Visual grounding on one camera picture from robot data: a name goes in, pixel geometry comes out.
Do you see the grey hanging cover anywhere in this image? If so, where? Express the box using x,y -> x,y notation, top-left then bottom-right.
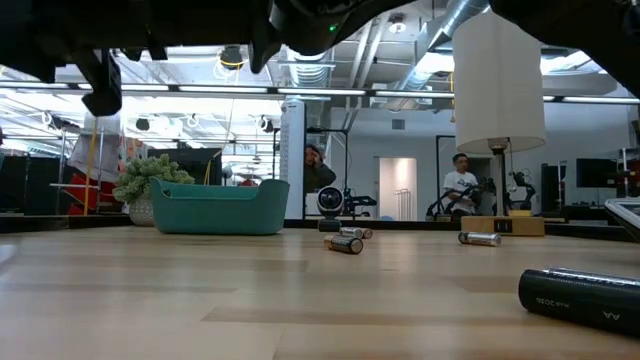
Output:
67,114 -> 124,184

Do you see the black overhead camera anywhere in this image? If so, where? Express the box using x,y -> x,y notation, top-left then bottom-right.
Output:
218,44 -> 246,71

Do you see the person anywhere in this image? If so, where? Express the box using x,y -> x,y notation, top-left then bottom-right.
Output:
442,152 -> 481,221
304,143 -> 338,195

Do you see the smooth silver air duct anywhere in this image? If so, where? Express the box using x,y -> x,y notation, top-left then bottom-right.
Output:
384,0 -> 494,109

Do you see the red tool chest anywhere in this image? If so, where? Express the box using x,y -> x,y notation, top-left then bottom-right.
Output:
64,172 -> 124,216

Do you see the white black building column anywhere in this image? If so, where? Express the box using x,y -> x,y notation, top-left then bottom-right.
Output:
279,97 -> 308,221

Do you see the teal plastic bin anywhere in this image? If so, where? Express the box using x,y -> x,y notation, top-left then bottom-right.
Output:
148,176 -> 291,237

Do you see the black cabinet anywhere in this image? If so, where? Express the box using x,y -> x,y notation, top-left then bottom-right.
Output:
540,162 -> 569,214

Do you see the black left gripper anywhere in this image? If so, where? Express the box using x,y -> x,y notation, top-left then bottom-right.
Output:
74,0 -> 419,119

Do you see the ribbed silver air duct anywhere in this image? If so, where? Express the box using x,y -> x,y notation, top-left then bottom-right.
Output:
287,49 -> 332,89

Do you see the green plant in white pot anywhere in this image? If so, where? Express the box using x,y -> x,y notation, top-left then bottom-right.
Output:
112,153 -> 196,228

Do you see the white ceiling light strip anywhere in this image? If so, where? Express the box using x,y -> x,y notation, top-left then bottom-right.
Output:
122,83 -> 171,93
177,84 -> 271,95
562,95 -> 640,105

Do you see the yellow hanging strap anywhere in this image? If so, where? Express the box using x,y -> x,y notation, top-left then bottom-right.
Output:
82,117 -> 101,216

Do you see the black silver webcam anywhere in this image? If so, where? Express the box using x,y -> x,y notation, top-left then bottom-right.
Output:
316,185 -> 346,234

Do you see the black monitor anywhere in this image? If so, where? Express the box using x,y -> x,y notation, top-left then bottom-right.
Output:
575,158 -> 619,190
147,147 -> 224,187

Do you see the white shade wooden table lamp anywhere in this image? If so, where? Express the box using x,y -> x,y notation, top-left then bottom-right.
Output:
452,10 -> 547,238

